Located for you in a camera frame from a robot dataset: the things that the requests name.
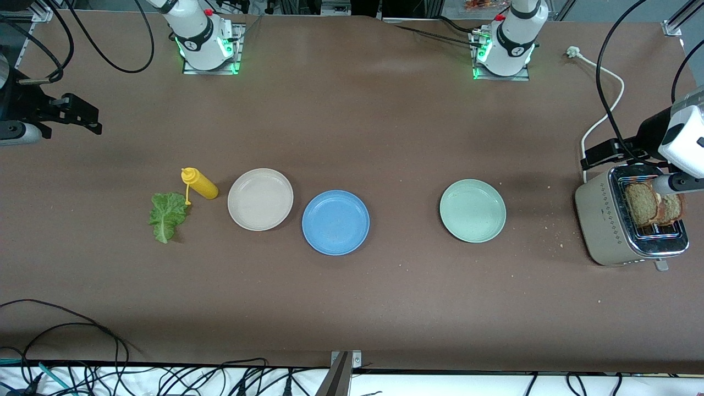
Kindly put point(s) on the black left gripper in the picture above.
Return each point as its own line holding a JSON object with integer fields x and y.
{"x": 648, "y": 133}

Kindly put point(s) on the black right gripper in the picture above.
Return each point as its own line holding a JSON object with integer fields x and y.
{"x": 22, "y": 104}

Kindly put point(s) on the brown bread slice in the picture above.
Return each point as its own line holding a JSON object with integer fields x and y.
{"x": 639, "y": 204}
{"x": 672, "y": 210}

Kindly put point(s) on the green lettuce leaf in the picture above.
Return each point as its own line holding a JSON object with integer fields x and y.
{"x": 166, "y": 214}

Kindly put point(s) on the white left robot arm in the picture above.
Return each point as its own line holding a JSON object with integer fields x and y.
{"x": 511, "y": 44}

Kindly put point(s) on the green round plate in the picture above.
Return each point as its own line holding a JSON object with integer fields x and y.
{"x": 472, "y": 210}

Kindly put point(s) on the beige round plate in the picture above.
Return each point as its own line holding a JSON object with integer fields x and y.
{"x": 260, "y": 199}

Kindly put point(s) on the blue round plate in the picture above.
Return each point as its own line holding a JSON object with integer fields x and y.
{"x": 335, "y": 223}

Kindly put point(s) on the beige metal toaster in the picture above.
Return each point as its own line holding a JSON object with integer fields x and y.
{"x": 602, "y": 220}

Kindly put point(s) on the yellow mustard squeeze bottle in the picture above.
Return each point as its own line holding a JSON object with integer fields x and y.
{"x": 204, "y": 187}

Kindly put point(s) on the orange snack package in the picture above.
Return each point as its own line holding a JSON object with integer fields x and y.
{"x": 479, "y": 5}

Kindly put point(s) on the grey metal bar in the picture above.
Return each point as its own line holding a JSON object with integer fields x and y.
{"x": 336, "y": 379}

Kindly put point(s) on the aluminium frame profile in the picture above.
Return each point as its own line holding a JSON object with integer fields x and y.
{"x": 679, "y": 19}
{"x": 41, "y": 11}

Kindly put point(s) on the silver metal bracket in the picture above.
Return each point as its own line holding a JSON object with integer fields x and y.
{"x": 355, "y": 358}

